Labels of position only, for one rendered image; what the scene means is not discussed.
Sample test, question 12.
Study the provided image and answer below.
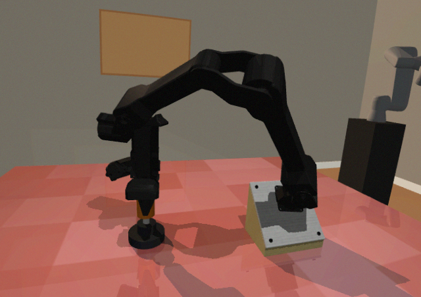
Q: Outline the orange knob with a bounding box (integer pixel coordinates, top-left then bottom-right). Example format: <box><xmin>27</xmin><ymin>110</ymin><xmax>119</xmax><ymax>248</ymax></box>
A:
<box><xmin>136</xmin><ymin>200</ymin><xmax>155</xmax><ymax>219</ymax></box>

